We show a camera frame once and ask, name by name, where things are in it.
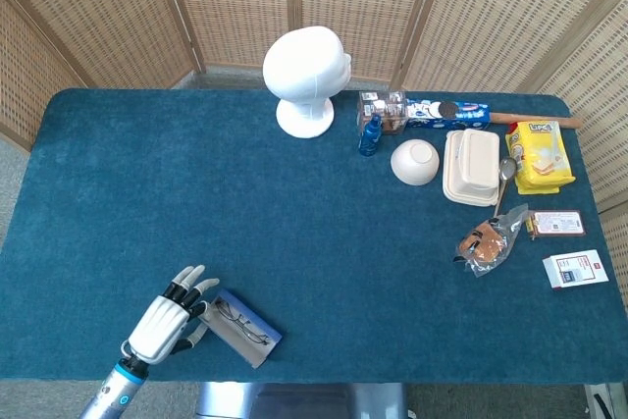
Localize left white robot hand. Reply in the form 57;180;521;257
120;264;221;366

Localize dark wire-frame eyeglasses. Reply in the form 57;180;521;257
215;300;271;346

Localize blue cardboard glasses case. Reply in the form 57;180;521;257
199;288;284;370

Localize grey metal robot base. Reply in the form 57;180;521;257
195;381;409;419

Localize blue table cloth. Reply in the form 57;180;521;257
0;87;628;386

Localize blue spray bottle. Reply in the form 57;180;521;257
357;113;384;158

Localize white foam mannequin head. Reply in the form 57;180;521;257
261;25;353;139

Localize white upturned bowl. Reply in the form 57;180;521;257
390;138;441;187

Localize clear plastic cookie box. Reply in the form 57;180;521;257
356;90;409;136

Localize woven wicker folding screen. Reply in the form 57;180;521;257
0;0;628;310

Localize bread in clear bag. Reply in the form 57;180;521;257
452;202;530;279

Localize cream lidded food container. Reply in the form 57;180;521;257
442;128;501;208

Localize blue Oreo cookie box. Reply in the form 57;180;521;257
405;98;493;130

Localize metal spoon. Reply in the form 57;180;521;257
492;157;519;219

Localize wooden rolling pin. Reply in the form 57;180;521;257
489;112;583;130

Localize brown labelled snack packet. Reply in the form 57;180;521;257
525;209;588;241

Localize yellow snack bag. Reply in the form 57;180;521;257
504;119;577;196

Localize small white red box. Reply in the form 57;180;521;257
542;248;610;289

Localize white metal frame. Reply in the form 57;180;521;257
583;382;628;419

